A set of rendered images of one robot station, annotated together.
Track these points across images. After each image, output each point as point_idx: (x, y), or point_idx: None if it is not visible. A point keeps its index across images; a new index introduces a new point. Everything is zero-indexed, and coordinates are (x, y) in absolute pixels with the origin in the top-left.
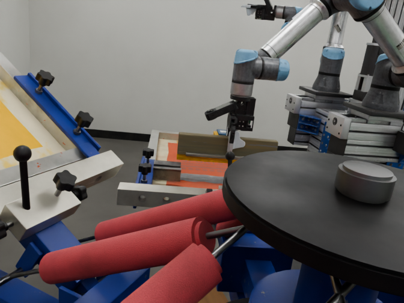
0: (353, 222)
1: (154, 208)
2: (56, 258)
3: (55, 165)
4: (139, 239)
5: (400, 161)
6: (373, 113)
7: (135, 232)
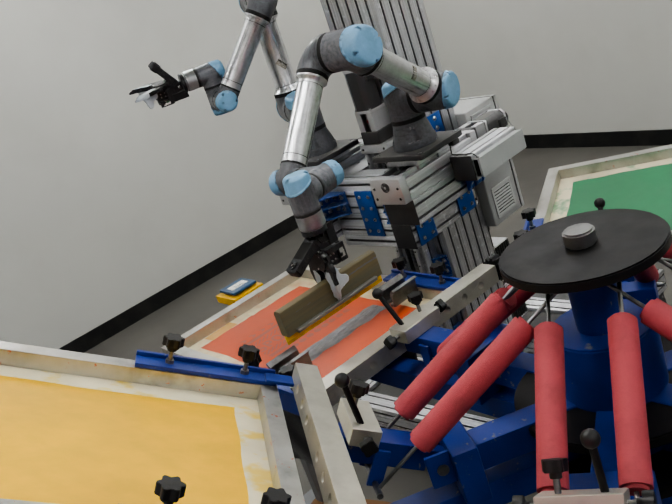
0: (601, 258)
1: (441, 353)
2: (429, 425)
3: (279, 407)
4: (490, 357)
5: (470, 187)
6: (422, 156)
7: (479, 358)
